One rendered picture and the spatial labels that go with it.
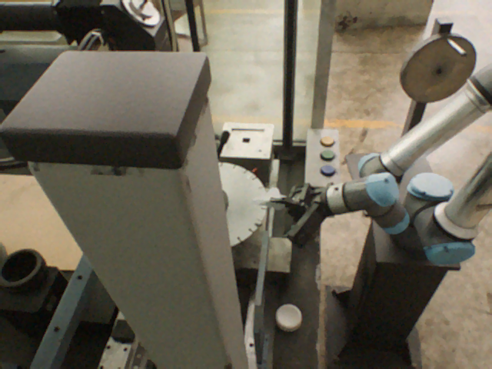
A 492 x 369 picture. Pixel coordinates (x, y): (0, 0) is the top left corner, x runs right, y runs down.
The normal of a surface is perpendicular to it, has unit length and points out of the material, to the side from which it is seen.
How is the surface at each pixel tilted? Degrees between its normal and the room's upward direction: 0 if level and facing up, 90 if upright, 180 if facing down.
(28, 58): 0
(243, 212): 0
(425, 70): 86
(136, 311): 90
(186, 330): 90
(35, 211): 0
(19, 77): 59
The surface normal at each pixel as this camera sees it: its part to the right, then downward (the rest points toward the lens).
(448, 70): 0.06, 0.69
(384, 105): -0.05, -0.67
